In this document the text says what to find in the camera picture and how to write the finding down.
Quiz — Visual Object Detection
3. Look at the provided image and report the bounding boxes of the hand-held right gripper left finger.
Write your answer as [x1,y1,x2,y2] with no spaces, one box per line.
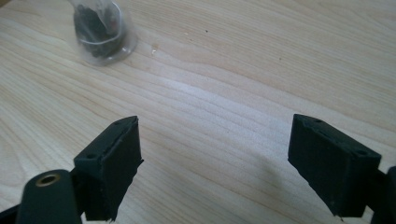
[73,115,145,222]

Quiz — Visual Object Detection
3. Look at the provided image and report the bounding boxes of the dark tea bag sachet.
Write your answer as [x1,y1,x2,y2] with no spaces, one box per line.
[73,2,126,61]

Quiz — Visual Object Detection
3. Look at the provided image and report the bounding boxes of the clear glass cup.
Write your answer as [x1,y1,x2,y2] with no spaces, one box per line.
[68,0,139,67]

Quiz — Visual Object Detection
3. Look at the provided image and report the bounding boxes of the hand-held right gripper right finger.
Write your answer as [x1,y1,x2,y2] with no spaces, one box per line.
[287,113,383,218]

